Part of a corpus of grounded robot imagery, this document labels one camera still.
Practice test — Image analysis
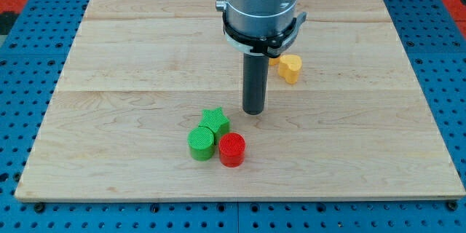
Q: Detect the black clamp ring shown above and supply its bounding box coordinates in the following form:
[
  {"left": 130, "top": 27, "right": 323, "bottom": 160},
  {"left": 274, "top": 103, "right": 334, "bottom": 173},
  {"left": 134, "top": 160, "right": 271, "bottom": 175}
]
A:
[{"left": 222, "top": 11, "right": 307, "bottom": 59}]

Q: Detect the red cylinder block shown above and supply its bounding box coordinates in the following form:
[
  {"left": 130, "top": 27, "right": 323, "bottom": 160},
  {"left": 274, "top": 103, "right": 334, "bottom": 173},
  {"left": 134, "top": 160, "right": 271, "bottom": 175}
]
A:
[{"left": 218, "top": 133, "right": 246, "bottom": 167}]

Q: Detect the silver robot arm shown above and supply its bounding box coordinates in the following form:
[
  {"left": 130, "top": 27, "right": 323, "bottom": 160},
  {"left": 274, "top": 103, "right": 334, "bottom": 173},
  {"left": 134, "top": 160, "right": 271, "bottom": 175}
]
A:
[{"left": 216, "top": 0, "right": 296, "bottom": 38}]

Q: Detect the yellow heart block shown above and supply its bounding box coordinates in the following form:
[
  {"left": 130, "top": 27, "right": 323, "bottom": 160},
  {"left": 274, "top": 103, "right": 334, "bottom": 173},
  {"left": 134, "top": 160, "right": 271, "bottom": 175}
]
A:
[{"left": 277, "top": 55, "right": 302, "bottom": 84}]

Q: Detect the orange block behind tool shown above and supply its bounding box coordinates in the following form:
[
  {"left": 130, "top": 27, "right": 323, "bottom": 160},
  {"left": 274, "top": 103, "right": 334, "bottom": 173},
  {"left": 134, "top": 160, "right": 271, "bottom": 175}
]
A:
[{"left": 269, "top": 58, "right": 280, "bottom": 66}]

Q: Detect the green cylinder block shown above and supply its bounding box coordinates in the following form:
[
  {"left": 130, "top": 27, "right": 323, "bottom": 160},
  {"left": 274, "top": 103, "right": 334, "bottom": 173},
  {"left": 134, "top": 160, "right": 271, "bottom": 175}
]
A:
[{"left": 187, "top": 127, "right": 215, "bottom": 161}]

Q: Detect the green star block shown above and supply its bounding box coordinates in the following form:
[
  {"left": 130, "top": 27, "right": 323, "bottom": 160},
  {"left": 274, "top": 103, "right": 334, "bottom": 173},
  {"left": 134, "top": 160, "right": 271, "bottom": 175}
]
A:
[{"left": 199, "top": 107, "right": 230, "bottom": 145}]

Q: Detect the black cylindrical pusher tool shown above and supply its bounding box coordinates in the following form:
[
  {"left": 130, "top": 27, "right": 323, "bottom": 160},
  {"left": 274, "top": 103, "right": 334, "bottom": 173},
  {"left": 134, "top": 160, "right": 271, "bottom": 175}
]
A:
[{"left": 242, "top": 54, "right": 269, "bottom": 115}]

